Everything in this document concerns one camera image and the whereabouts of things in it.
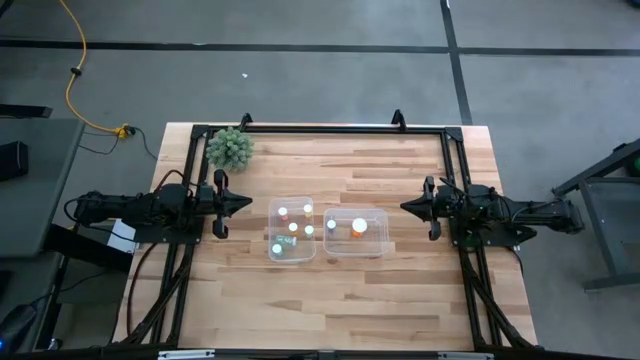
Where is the black aluminium table frame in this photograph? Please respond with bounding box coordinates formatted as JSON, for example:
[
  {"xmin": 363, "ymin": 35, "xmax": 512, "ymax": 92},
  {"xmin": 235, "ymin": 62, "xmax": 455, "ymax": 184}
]
[{"xmin": 112, "ymin": 108, "xmax": 539, "ymax": 351}]

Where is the clear plastic bin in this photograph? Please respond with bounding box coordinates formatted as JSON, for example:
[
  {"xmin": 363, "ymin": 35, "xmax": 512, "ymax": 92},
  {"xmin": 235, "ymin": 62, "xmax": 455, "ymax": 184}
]
[
  {"xmin": 322, "ymin": 207, "xmax": 391, "ymax": 259},
  {"xmin": 267, "ymin": 196, "xmax": 317, "ymax": 265}
]

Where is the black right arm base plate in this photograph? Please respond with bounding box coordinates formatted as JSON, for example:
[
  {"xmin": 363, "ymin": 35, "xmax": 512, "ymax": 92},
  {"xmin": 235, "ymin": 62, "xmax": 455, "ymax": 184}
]
[{"xmin": 448, "ymin": 219, "xmax": 539, "ymax": 250}]

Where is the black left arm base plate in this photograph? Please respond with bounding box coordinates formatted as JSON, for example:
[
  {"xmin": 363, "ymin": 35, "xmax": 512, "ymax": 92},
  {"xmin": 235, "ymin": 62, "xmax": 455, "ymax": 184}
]
[{"xmin": 133, "ymin": 222, "xmax": 204, "ymax": 246}]

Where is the yellow extension cable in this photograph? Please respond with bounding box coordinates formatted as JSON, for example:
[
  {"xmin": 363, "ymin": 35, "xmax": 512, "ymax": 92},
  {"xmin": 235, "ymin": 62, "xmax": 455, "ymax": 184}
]
[{"xmin": 58, "ymin": 0, "xmax": 132, "ymax": 139}]

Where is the white paper sheet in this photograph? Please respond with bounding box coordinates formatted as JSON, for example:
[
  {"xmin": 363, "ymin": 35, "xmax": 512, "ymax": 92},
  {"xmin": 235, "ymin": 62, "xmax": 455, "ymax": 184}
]
[{"xmin": 107, "ymin": 219, "xmax": 139, "ymax": 254}]

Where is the silver aluminium bracket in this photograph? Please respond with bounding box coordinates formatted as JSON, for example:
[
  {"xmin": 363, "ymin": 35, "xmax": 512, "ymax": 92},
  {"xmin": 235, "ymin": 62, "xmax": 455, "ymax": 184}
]
[
  {"xmin": 157, "ymin": 349, "xmax": 216, "ymax": 360},
  {"xmin": 437, "ymin": 351, "xmax": 495, "ymax": 360}
]

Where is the black metal stand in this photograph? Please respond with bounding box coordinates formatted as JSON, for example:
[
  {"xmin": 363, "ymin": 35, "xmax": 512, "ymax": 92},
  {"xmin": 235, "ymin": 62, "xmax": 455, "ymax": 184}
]
[{"xmin": 552, "ymin": 138, "xmax": 640, "ymax": 292}]

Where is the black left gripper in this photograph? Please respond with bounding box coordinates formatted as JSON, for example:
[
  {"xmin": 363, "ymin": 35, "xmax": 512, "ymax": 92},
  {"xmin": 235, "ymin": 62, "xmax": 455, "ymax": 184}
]
[{"xmin": 197, "ymin": 168, "xmax": 254, "ymax": 240}]

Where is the black speaker box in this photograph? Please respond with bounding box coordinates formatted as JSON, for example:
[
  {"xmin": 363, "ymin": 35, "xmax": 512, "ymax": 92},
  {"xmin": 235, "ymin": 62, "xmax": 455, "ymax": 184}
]
[{"xmin": 0, "ymin": 140, "xmax": 30, "ymax": 182}]

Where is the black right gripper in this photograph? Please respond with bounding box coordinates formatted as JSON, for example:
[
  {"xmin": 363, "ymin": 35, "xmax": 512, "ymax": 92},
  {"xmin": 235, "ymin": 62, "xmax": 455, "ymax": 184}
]
[{"xmin": 399, "ymin": 175, "xmax": 466, "ymax": 242}]

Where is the green succulent in white pot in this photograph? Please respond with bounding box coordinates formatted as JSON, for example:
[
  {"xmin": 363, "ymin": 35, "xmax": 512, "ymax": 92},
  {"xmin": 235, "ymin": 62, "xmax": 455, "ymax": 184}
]
[{"xmin": 205, "ymin": 126, "xmax": 255, "ymax": 171}]

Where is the black computer mouse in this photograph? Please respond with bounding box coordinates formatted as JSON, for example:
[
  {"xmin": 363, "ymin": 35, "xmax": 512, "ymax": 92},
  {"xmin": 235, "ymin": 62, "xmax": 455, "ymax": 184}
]
[{"xmin": 0, "ymin": 303, "xmax": 39, "ymax": 354}]

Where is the grey desk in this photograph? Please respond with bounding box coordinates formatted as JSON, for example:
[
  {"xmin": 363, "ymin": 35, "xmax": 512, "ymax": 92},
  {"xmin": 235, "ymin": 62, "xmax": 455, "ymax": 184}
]
[{"xmin": 0, "ymin": 117, "xmax": 85, "ymax": 259}]

